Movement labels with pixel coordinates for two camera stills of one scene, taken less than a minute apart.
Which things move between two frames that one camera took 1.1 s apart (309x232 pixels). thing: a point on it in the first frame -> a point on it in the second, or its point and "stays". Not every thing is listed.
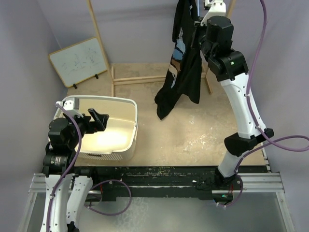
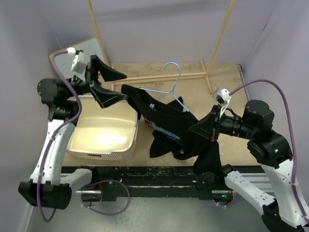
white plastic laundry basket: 118,140 stays
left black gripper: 94,126 -> 104,97
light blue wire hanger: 198,2 -> 172,91
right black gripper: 200,28 -> 210,127
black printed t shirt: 184,79 -> 172,137
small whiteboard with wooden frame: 79,62 stays
